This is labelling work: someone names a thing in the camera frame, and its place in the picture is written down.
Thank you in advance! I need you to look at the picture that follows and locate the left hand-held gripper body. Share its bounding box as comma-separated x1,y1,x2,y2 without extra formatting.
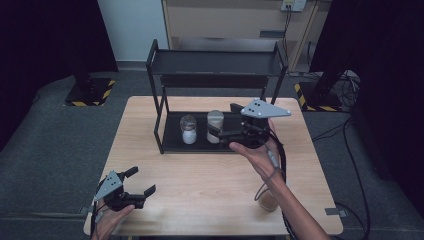
93,169,148,213

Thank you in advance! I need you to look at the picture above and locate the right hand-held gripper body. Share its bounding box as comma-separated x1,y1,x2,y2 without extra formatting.
228,97,292,150

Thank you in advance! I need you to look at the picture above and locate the white-lidded jar of white powder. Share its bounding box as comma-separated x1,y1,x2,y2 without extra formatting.
206,109,225,145

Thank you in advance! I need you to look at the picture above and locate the glass jar with silver lid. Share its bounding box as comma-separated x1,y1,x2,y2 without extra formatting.
179,114,198,146

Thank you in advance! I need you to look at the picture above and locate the black two-tier metal rack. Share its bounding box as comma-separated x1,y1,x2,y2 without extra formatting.
145,38,290,156

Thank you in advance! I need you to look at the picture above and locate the white-lidded jar of brown powder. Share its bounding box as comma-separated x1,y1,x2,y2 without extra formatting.
257,188,280,213

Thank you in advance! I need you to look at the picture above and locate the person's left hand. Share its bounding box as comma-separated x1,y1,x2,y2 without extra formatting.
90,203,136,240

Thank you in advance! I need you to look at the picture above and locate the person's right hand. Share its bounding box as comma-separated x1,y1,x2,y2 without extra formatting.
228,119,288,186

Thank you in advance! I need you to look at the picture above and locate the black stand with striped base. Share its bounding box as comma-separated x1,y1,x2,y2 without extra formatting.
63,74,117,108
293,68,344,113

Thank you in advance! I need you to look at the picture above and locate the light wooden cabinet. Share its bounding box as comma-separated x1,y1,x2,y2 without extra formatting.
161,0,323,73

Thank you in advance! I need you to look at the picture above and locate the grey tape piece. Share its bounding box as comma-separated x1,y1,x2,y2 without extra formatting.
324,207,348,218

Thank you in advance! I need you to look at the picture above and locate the black curtain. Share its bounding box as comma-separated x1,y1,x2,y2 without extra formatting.
309,0,424,219
0,0,119,151

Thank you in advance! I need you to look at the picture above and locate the left hand-held gripper cable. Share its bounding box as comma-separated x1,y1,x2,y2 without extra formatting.
89,199,102,240

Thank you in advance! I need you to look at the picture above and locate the hand-held gripper cable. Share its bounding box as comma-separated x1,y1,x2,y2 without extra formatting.
89,199,102,240
266,128,301,240

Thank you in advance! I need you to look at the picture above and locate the grey wrist cord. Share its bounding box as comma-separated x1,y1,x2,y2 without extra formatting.
254,149,282,202

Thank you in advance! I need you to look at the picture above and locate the right hand-held gripper cable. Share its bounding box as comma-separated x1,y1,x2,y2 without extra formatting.
266,128,301,240

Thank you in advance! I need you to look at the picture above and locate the black socket cable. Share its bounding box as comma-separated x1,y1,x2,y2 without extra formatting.
281,5,293,64

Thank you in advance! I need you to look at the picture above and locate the bundle of floor cables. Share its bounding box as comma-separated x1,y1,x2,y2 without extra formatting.
339,70,362,112

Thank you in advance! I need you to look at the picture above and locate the long black floor cable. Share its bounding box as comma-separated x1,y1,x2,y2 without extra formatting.
311,117,372,240

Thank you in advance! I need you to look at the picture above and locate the white wall socket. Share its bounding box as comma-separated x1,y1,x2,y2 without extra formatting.
280,0,308,13

